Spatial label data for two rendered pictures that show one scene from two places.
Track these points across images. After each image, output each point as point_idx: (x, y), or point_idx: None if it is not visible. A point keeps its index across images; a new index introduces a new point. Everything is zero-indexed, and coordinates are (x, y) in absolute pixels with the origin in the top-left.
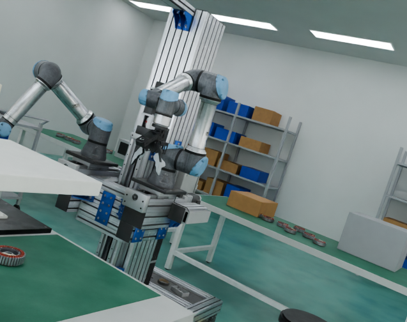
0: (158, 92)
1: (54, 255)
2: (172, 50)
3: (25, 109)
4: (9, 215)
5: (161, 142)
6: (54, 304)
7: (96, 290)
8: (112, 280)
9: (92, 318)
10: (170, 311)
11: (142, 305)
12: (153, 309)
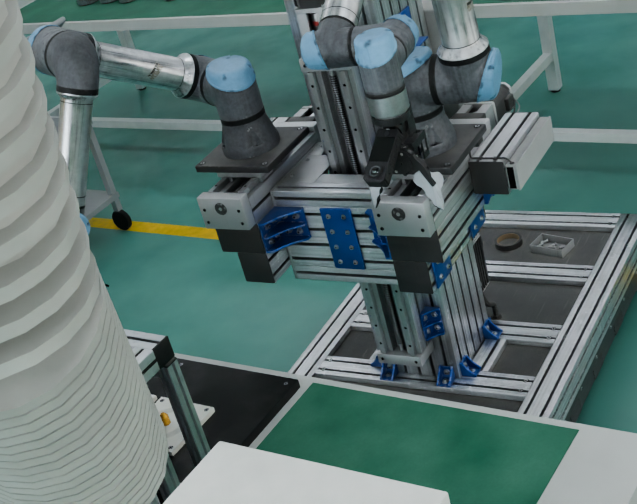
0: (338, 32)
1: (348, 451)
2: None
3: (84, 164)
4: (211, 399)
5: (412, 146)
6: None
7: (471, 499)
8: (478, 448)
9: None
10: (618, 464)
11: (564, 482)
12: (586, 482)
